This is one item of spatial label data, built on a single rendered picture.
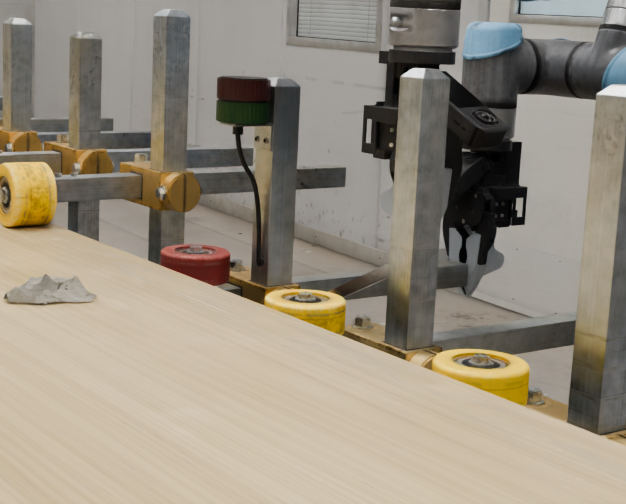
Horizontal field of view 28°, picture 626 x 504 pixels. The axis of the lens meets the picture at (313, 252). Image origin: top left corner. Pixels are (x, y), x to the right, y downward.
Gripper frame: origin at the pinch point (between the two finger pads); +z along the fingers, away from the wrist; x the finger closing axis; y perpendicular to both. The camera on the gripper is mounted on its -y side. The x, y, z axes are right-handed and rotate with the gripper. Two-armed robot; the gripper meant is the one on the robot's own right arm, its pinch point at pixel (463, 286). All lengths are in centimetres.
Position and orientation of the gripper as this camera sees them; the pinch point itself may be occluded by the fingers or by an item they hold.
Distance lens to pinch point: 171.4
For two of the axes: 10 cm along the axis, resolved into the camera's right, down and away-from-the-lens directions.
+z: -0.5, 9.8, 1.9
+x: -5.8, -1.8, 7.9
